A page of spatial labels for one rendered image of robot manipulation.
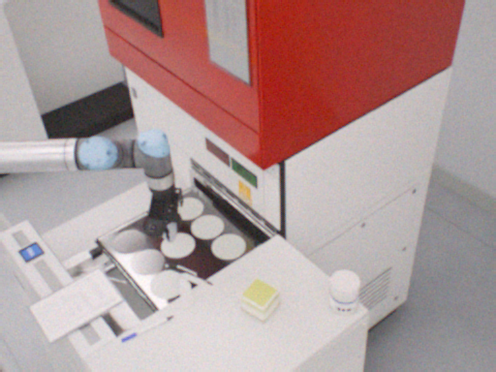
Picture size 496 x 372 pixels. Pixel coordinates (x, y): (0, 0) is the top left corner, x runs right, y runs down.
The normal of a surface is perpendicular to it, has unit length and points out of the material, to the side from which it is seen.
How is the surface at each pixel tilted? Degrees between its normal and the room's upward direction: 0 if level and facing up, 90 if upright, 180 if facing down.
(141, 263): 0
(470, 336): 0
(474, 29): 90
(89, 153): 51
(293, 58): 90
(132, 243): 0
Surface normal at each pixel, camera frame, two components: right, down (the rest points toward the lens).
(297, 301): -0.07, -0.75
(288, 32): 0.61, 0.49
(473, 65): -0.79, 0.44
